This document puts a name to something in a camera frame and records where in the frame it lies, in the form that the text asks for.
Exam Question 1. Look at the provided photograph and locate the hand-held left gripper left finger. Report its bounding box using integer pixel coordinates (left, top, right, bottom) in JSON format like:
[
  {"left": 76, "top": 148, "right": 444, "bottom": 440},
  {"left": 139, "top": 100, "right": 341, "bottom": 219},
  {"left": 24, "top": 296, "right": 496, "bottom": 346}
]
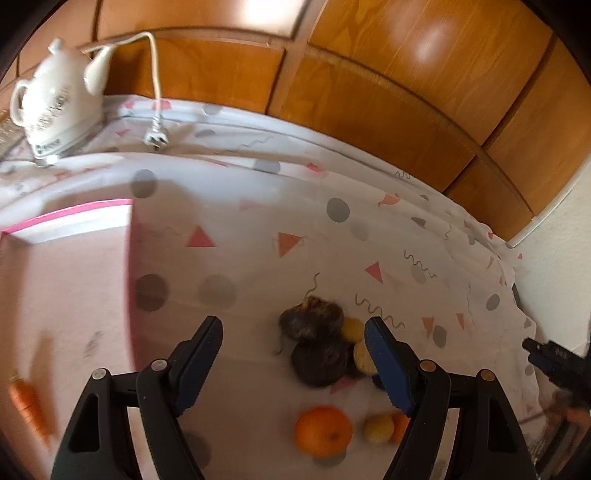
[{"left": 50, "top": 316, "right": 224, "bottom": 480}]

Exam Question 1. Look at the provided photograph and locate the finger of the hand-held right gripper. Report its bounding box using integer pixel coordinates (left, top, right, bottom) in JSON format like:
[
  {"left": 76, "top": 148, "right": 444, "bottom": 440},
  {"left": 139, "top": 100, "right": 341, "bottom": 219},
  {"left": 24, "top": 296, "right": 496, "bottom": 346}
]
[{"left": 523, "top": 338, "right": 591, "bottom": 409}]

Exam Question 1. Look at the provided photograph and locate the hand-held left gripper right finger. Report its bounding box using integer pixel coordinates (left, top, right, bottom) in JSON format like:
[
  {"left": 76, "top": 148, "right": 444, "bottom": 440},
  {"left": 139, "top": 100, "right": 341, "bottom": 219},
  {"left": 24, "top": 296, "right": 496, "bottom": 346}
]
[{"left": 364, "top": 316, "right": 541, "bottom": 480}]

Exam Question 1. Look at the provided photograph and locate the small orange mandarin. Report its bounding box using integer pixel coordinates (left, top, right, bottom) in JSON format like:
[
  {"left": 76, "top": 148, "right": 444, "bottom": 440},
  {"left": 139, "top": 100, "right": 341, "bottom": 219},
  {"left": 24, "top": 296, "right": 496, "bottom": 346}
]
[{"left": 392, "top": 412, "right": 411, "bottom": 444}]

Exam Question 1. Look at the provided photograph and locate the yellow round fruit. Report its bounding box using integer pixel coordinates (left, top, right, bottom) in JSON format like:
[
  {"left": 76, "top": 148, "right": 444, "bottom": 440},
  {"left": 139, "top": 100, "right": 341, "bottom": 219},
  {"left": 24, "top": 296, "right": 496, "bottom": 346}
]
[
  {"left": 363, "top": 413, "right": 395, "bottom": 445},
  {"left": 341, "top": 318, "right": 365, "bottom": 344}
]

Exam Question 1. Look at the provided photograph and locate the dark brown fruit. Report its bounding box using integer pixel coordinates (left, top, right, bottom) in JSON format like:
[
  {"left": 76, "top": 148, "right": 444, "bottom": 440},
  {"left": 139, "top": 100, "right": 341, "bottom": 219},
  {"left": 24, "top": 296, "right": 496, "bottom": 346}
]
[
  {"left": 290, "top": 339, "right": 352, "bottom": 388},
  {"left": 278, "top": 296, "right": 345, "bottom": 343}
]

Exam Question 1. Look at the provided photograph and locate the large orange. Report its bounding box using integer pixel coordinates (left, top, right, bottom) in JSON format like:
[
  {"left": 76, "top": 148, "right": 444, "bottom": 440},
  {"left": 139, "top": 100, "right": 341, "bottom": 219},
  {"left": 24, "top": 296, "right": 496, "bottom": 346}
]
[{"left": 294, "top": 405, "right": 354, "bottom": 459}]

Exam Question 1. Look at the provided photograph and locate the pink shallow box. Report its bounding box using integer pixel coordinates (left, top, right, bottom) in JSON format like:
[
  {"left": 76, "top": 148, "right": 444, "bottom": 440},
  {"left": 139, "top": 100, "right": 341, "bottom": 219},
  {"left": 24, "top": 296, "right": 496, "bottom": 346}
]
[{"left": 0, "top": 198, "right": 139, "bottom": 480}]

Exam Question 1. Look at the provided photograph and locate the orange carrot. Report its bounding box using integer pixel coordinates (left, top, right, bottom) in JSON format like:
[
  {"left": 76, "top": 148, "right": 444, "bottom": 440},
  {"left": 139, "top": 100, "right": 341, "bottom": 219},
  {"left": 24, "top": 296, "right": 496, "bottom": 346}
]
[{"left": 8, "top": 371, "right": 51, "bottom": 444}]

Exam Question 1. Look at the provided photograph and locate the white patterned tablecloth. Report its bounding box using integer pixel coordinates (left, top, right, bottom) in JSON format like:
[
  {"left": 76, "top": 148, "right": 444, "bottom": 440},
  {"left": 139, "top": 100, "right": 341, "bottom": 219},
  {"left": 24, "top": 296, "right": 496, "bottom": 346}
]
[{"left": 0, "top": 92, "right": 539, "bottom": 480}]

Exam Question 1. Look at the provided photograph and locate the white ceramic electric kettle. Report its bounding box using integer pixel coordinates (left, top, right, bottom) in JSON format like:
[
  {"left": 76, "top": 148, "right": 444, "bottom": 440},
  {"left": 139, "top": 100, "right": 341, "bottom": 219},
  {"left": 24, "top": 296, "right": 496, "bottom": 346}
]
[{"left": 10, "top": 38, "right": 112, "bottom": 164}]

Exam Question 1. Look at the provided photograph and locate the woven tissue box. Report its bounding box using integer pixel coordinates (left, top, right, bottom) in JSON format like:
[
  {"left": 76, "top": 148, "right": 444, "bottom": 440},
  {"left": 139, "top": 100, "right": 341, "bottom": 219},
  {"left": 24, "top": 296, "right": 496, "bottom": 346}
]
[{"left": 0, "top": 111, "right": 23, "bottom": 152}]

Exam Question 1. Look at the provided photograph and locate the white power cable with plug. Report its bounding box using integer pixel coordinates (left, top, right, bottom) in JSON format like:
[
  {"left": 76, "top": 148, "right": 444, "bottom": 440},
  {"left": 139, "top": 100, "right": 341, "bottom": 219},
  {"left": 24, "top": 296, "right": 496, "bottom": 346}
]
[{"left": 78, "top": 31, "right": 172, "bottom": 151}]

